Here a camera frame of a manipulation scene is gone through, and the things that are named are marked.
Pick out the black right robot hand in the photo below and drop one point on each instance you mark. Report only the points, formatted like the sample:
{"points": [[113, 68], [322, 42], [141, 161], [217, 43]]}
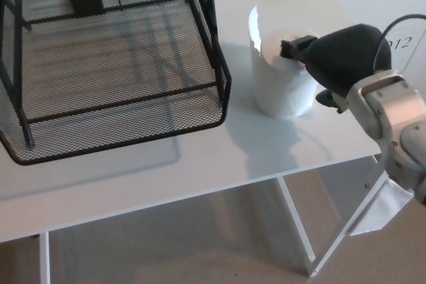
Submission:
{"points": [[346, 54]]}

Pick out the white toilet paper roll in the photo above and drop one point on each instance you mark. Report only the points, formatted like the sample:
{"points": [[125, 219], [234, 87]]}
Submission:
{"points": [[283, 91]]}

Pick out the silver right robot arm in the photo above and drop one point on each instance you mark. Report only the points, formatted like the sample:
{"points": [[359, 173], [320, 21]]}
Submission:
{"points": [[396, 121]]}

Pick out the black mesh file tray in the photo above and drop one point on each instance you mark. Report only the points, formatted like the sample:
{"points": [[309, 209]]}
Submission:
{"points": [[116, 64]]}

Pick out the white fabric side pocket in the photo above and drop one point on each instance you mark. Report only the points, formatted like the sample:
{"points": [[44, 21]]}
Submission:
{"points": [[382, 211]]}

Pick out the white desk with metal frame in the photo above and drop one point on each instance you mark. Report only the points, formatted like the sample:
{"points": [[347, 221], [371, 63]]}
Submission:
{"points": [[216, 157]]}

